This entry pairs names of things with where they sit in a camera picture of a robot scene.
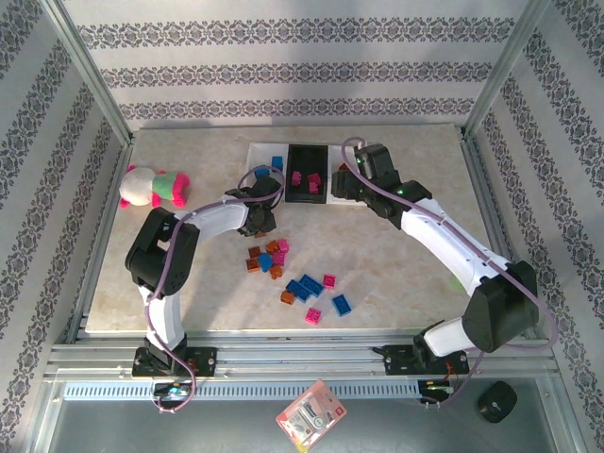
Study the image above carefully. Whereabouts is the white plastic bin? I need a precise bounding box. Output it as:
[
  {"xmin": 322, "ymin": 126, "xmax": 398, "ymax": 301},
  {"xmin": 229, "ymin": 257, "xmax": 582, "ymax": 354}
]
[
  {"xmin": 244, "ymin": 143, "xmax": 290, "ymax": 205},
  {"xmin": 326, "ymin": 143, "xmax": 370, "ymax": 208}
]

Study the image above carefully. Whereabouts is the black plastic bin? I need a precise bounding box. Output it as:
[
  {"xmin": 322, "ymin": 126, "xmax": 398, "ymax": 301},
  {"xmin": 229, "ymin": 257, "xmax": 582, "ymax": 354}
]
[{"xmin": 284, "ymin": 143, "xmax": 330, "ymax": 205}]

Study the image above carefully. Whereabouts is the white pink green plush toy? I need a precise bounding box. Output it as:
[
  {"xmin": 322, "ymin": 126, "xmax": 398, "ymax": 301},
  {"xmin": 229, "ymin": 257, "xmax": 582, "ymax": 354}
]
[{"xmin": 117, "ymin": 163, "xmax": 192, "ymax": 210}]

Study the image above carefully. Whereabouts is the small connector circuit board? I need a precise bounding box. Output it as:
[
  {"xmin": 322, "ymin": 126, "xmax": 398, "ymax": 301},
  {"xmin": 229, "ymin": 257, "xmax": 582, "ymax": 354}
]
[
  {"xmin": 151, "ymin": 381, "xmax": 193, "ymax": 398},
  {"xmin": 417, "ymin": 379, "xmax": 457, "ymax": 395}
]

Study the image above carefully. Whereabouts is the pink blister pack card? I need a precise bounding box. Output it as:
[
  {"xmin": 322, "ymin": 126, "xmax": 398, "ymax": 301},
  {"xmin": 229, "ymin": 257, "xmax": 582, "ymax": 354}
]
[{"xmin": 275, "ymin": 378, "xmax": 348, "ymax": 449}]

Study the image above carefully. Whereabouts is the black rounded square device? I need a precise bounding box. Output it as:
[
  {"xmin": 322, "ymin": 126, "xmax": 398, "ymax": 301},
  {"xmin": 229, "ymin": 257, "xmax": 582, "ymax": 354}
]
[{"xmin": 476, "ymin": 380, "xmax": 519, "ymax": 425}]

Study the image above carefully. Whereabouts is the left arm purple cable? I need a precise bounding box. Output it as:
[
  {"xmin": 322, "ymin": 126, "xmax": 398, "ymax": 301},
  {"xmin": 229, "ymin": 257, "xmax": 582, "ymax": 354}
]
[{"xmin": 144, "ymin": 164, "xmax": 287, "ymax": 415}]

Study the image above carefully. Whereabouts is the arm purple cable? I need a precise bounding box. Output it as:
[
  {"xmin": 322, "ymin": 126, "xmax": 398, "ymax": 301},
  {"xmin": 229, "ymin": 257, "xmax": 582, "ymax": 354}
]
[
  {"xmin": 340, "ymin": 136, "xmax": 559, "ymax": 411},
  {"xmin": 144, "ymin": 164, "xmax": 287, "ymax": 415}
]

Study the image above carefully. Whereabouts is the aluminium side rail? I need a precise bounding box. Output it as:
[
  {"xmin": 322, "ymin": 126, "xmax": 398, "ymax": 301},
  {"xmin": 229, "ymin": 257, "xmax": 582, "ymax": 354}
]
[
  {"xmin": 460, "ymin": 131, "xmax": 539, "ymax": 341},
  {"xmin": 63, "ymin": 134, "xmax": 138, "ymax": 345}
]

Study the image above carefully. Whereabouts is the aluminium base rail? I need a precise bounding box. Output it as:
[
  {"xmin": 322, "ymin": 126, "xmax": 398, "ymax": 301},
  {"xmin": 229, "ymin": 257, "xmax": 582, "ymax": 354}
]
[{"xmin": 44, "ymin": 329, "xmax": 561, "ymax": 381}]

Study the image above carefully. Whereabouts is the slotted grey cable duct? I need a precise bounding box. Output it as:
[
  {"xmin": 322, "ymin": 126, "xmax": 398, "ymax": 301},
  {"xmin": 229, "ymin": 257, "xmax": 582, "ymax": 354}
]
[{"xmin": 63, "ymin": 380, "xmax": 421, "ymax": 401}]

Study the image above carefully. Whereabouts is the aluminium frame post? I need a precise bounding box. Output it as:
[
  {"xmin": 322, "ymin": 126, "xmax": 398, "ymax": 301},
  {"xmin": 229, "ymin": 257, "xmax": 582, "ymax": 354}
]
[
  {"xmin": 460, "ymin": 0, "xmax": 553, "ymax": 141},
  {"xmin": 37, "ymin": 0, "xmax": 136, "ymax": 147}
]

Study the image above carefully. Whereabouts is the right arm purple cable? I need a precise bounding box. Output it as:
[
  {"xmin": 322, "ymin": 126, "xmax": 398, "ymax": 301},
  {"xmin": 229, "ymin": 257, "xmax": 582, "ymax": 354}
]
[{"xmin": 340, "ymin": 136, "xmax": 559, "ymax": 411}]

